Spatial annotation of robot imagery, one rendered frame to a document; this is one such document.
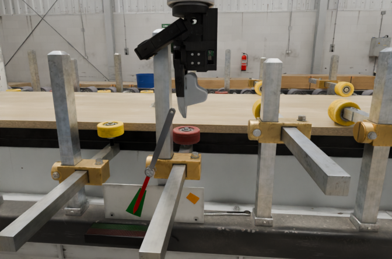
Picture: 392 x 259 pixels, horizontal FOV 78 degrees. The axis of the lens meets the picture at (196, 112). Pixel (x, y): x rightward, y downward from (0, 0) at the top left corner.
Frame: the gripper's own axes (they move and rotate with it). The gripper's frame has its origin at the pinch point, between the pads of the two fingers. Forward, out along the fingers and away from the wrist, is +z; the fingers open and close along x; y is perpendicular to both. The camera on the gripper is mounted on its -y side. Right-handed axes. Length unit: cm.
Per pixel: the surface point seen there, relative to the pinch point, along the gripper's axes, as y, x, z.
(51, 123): -49, 28, 11
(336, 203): 48, 28, 37
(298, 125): 25.8, 5.4, 3.8
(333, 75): 82, 115, 0
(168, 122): -2.8, 0.0, 2.4
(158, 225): -1.4, -16.5, 14.4
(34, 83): -122, 115, 7
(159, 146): -5.2, 1.7, 8.4
